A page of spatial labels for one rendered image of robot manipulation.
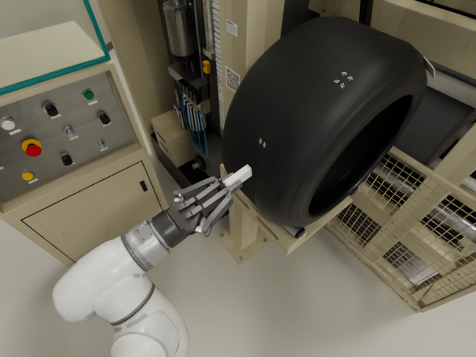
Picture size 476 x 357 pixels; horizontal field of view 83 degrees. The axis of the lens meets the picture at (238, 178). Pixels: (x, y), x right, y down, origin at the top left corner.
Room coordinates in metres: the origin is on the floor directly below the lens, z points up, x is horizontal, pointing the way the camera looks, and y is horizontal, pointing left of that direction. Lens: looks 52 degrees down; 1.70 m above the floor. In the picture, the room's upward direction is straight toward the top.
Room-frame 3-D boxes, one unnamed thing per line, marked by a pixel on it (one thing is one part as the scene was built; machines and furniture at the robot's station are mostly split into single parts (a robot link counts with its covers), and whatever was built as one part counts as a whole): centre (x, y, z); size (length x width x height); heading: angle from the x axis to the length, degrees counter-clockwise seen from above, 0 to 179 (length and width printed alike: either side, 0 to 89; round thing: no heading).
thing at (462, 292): (0.65, -0.61, 0.65); 0.90 x 0.02 x 0.70; 38
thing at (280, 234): (0.54, -0.10, 0.83); 0.36 x 0.09 x 0.06; 38
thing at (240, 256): (0.81, -0.03, 0.01); 0.27 x 0.27 x 0.02; 38
